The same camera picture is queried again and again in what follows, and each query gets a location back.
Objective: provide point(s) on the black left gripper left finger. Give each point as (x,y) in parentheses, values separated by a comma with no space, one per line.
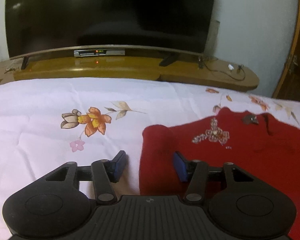
(101,173)

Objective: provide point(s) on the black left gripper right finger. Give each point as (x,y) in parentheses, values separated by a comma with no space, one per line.
(204,181)

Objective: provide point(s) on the red knitted beaded sweater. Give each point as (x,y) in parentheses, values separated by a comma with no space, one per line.
(269,150)

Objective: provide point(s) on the white floral bed sheet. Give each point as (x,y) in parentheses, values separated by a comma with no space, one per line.
(47,122)

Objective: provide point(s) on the wooden tv stand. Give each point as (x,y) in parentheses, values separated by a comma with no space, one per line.
(211,72)

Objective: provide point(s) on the silver set-top box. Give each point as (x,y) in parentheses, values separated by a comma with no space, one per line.
(98,52)

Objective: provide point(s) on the black flat screen television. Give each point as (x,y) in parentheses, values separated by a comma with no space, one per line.
(33,26)

